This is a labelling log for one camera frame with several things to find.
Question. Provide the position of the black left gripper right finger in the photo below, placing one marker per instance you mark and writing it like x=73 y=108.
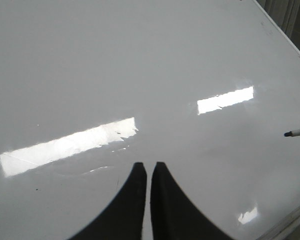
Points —
x=173 y=215

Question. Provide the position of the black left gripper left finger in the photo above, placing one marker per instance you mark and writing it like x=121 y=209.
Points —
x=123 y=218

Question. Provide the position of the white whiteboard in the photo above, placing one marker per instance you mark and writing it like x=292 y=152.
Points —
x=88 y=88

